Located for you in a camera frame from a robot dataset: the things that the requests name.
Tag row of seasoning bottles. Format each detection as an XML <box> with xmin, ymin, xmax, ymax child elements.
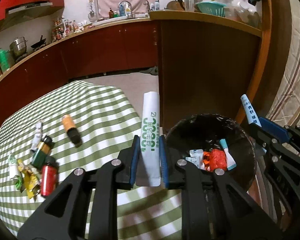
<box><xmin>51</xmin><ymin>17</ymin><xmax>90</xmax><ymax>42</ymax></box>

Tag large yellow green wrapper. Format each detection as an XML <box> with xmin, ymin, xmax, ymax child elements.
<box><xmin>24</xmin><ymin>167</ymin><xmax>42</xmax><ymax>200</ymax></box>

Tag red bottle black cap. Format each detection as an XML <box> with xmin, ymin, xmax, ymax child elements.
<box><xmin>41</xmin><ymin>157</ymin><xmax>58</xmax><ymax>197</ymax></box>

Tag wooden cutting board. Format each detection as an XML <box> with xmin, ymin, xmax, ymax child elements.
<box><xmin>166</xmin><ymin>0</ymin><xmax>184</xmax><ymax>11</ymax></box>

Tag striped mattress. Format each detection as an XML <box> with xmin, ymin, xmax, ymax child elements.
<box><xmin>265</xmin><ymin>0</ymin><xmax>300</xmax><ymax>160</ymax></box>

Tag clear plastic containers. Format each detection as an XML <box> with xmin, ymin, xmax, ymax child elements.
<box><xmin>225</xmin><ymin>2</ymin><xmax>262</xmax><ymax>28</ymax></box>

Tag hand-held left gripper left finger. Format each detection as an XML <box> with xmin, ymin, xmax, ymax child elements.
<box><xmin>17</xmin><ymin>135</ymin><xmax>140</xmax><ymax>240</ymax></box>

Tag white tube green print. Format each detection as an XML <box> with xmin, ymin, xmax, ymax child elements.
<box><xmin>136</xmin><ymin>91</ymin><xmax>162</xmax><ymax>187</ymax></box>

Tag tall chrome faucet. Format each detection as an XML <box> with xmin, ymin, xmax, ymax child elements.
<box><xmin>118</xmin><ymin>1</ymin><xmax>133</xmax><ymax>18</ymax></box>

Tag large teal colander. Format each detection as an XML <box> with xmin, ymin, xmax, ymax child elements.
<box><xmin>194</xmin><ymin>0</ymin><xmax>227</xmax><ymax>18</ymax></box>

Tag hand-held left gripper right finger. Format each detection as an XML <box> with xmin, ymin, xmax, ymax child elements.
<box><xmin>159</xmin><ymin>134</ymin><xmax>282</xmax><ymax>240</ymax></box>

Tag orange bottle black cap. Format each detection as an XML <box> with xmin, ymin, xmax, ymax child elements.
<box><xmin>62</xmin><ymin>114</ymin><xmax>81</xmax><ymax>145</ymax></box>

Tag hanging metal strainer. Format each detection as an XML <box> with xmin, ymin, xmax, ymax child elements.
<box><xmin>88</xmin><ymin>2</ymin><xmax>98</xmax><ymax>23</ymax></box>

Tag wooden door frame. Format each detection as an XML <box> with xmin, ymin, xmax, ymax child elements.
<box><xmin>235</xmin><ymin>0</ymin><xmax>294</xmax><ymax>130</ymax></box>

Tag green bottle black cap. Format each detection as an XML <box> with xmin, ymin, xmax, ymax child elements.
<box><xmin>31</xmin><ymin>135</ymin><xmax>53</xmax><ymax>168</ymax></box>

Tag steel stock pot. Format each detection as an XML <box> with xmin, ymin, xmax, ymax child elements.
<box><xmin>9</xmin><ymin>36</ymin><xmax>28</xmax><ymax>57</ymax></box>

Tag white sink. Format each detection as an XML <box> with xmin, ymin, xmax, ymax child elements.
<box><xmin>94</xmin><ymin>14</ymin><xmax>150</xmax><ymax>25</ymax></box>

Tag blue white sachet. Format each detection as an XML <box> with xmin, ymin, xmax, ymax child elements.
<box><xmin>185</xmin><ymin>149</ymin><xmax>204</xmax><ymax>169</ymax></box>

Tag range hood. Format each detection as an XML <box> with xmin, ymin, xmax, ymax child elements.
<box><xmin>5</xmin><ymin>2</ymin><xmax>53</xmax><ymax>15</ymax></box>

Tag dark cloth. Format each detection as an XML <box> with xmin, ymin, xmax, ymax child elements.
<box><xmin>140</xmin><ymin>65</ymin><xmax>158</xmax><ymax>77</ymax></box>

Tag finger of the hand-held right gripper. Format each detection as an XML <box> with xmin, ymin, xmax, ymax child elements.
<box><xmin>259</xmin><ymin>116</ymin><xmax>298</xmax><ymax>145</ymax></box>
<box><xmin>249</xmin><ymin>122</ymin><xmax>268</xmax><ymax>155</ymax></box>

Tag black wok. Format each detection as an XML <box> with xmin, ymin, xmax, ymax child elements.
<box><xmin>31</xmin><ymin>35</ymin><xmax>47</xmax><ymax>49</ymax></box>

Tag steel kettle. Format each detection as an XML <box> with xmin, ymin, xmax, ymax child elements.
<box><xmin>177</xmin><ymin>0</ymin><xmax>202</xmax><ymax>12</ymax></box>

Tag kitchen counter brown cabinets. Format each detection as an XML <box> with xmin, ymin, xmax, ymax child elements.
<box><xmin>0</xmin><ymin>10</ymin><xmax>263</xmax><ymax>143</ymax></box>

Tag blue white tube teal cap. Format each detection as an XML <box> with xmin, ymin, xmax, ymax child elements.
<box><xmin>219</xmin><ymin>139</ymin><xmax>237</xmax><ymax>172</ymax></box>

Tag orange plastic bag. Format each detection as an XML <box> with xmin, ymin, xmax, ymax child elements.
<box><xmin>202</xmin><ymin>151</ymin><xmax>210</xmax><ymax>170</ymax></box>

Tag green thermos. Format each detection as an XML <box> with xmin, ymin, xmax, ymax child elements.
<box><xmin>0</xmin><ymin>48</ymin><xmax>10</xmax><ymax>72</ymax></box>

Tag red plastic bag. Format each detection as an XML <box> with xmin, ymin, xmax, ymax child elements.
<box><xmin>207</xmin><ymin>149</ymin><xmax>227</xmax><ymax>172</ymax></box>

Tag twisted white wrapper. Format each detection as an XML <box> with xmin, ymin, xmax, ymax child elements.
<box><xmin>31</xmin><ymin>120</ymin><xmax>43</xmax><ymax>152</ymax></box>

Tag trash bin black liner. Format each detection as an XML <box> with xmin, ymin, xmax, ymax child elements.
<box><xmin>165</xmin><ymin>114</ymin><xmax>256</xmax><ymax>198</ymax></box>

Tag green white wrapper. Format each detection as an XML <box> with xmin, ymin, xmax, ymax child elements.
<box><xmin>8</xmin><ymin>153</ymin><xmax>24</xmax><ymax>190</ymax></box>

